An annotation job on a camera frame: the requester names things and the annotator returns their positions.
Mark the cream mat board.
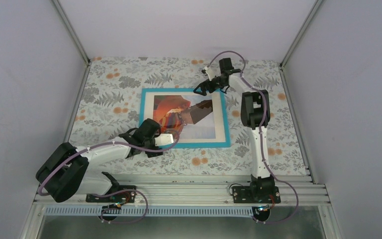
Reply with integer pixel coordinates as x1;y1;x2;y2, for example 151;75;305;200
144;92;227;143

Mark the printed photo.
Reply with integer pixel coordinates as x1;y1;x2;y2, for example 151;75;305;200
153;95;215;140

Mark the teal wooden picture frame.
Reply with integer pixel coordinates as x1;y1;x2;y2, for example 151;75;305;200
139;88;231;150

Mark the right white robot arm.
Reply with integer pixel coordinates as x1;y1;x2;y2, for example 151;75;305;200
193;58;276;203

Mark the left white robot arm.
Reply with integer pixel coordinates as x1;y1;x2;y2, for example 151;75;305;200
35;119;174;203

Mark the floral tablecloth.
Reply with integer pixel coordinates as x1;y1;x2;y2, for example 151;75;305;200
70;56;306;176

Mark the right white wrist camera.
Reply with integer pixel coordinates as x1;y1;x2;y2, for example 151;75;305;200
201;66;216;81

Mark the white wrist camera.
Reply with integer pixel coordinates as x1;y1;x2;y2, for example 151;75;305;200
201;66;216;81
154;133;175;147

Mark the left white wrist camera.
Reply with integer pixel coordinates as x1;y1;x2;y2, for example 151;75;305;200
154;133;175;147

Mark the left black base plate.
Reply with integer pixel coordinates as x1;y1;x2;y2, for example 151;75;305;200
86;185;137;204

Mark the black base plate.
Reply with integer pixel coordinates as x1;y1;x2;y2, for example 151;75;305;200
232;186;281;204
86;185;137;204

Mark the aluminium rail frame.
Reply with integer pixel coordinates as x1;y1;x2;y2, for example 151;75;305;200
19;0;343;239

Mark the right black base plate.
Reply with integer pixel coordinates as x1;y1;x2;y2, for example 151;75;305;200
232;186;281;204

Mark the slotted cable duct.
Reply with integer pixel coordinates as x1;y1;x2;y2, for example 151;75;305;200
44;205;253;218

